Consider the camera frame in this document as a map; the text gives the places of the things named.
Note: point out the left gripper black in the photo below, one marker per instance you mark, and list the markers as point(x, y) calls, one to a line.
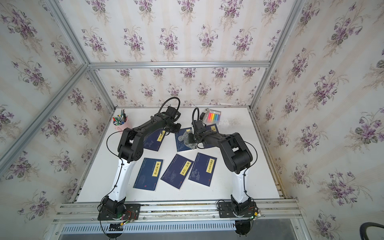
point(177, 128)

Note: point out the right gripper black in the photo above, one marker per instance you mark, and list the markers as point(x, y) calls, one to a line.
point(191, 138)

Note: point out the grey striped cleaning cloth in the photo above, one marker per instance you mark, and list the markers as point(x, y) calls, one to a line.
point(187, 140)

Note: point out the blue book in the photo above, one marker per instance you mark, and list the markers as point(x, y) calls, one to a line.
point(148, 175)
point(177, 171)
point(203, 169)
point(212, 127)
point(153, 142)
point(179, 145)

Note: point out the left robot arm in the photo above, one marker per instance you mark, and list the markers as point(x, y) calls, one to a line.
point(130, 150)

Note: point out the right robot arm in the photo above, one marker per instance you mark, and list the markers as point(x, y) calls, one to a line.
point(237, 158)

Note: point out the grey black stapler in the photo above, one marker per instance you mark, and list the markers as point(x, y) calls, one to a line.
point(203, 114)

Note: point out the clear box of highlighters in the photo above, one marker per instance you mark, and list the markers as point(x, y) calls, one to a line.
point(213, 117)

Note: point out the pink pen cup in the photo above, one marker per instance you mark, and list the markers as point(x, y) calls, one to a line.
point(121, 120)

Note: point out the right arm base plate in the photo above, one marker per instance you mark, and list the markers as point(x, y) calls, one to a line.
point(247, 209)

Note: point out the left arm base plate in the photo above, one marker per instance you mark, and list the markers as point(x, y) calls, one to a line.
point(122, 212)

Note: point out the aluminium rail frame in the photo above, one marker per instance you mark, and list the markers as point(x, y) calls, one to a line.
point(167, 217)

